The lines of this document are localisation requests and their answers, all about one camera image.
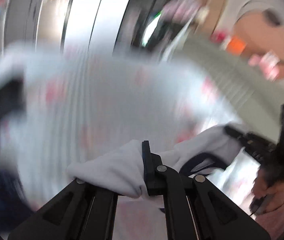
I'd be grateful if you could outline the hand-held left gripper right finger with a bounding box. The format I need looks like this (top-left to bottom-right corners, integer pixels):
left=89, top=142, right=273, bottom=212
left=142, top=141, right=271, bottom=240

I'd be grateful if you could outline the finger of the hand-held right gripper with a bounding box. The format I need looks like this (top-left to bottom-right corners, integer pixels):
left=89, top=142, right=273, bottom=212
left=224, top=125, right=261, bottom=153

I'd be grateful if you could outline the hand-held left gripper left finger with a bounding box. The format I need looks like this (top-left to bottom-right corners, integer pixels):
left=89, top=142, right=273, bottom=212
left=8, top=178, right=119, bottom=240

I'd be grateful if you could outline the person's right hand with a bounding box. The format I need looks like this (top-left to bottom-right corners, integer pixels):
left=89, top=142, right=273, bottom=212
left=252, top=169, right=284, bottom=216

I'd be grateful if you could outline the grey padded headboard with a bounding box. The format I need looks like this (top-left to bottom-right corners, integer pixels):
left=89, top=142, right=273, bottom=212
left=171, top=37, right=284, bottom=142

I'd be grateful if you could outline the printed checkered blanket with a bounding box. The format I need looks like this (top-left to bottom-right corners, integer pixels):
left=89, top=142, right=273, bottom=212
left=0, top=42, right=248, bottom=240

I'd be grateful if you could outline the orange plush toy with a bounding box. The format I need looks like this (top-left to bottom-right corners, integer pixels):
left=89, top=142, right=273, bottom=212
left=225, top=36, right=247, bottom=55

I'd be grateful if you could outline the red plush toy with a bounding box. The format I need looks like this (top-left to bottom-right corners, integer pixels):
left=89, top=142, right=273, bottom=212
left=211, top=29, right=229, bottom=43

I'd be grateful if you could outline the dark open closet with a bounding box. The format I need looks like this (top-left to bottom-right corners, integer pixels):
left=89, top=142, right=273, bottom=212
left=131, top=0, right=195, bottom=63

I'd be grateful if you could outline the white wardrobe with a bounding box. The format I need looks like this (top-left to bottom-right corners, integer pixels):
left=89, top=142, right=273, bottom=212
left=64, top=0, right=138, bottom=57

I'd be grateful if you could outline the beige refrigerator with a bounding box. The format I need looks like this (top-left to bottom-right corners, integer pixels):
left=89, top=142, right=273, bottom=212
left=39, top=0, right=75, bottom=48

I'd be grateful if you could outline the grey door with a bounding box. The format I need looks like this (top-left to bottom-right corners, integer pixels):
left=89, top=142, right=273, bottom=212
left=5, top=0, right=46, bottom=46

